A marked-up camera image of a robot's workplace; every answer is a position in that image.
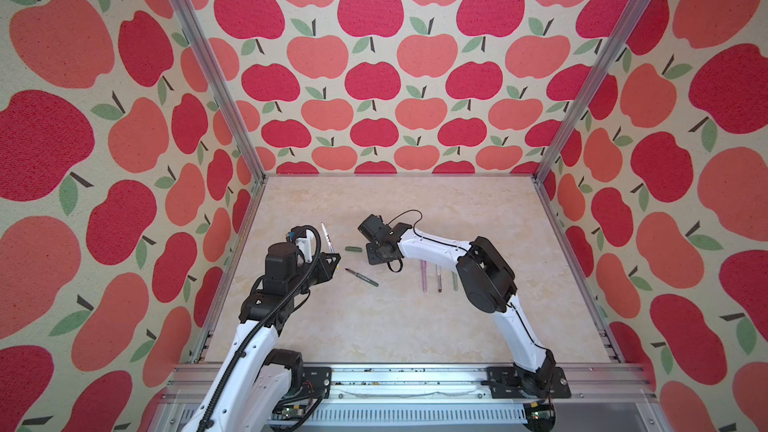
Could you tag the pink pen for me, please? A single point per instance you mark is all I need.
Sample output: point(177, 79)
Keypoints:
point(424, 276)

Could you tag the aluminium right rear corner post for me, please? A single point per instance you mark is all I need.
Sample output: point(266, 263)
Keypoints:
point(615, 44)

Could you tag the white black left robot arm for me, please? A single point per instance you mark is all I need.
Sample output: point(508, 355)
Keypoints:
point(259, 384)

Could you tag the dark green pen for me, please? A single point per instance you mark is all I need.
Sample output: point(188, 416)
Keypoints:
point(362, 277)

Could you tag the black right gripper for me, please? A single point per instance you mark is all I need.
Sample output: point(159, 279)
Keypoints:
point(370, 258)

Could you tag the aluminium front rail base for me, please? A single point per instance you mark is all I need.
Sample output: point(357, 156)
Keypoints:
point(448, 397)

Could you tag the aluminium corner post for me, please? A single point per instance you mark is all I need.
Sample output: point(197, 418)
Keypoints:
point(214, 76)
point(615, 44)

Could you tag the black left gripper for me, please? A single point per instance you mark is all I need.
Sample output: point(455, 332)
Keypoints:
point(325, 270)

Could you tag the white pen yellow end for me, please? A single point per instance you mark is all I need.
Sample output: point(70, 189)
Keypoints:
point(327, 238)

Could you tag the aluminium left rear corner post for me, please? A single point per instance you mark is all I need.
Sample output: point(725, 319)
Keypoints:
point(214, 76)

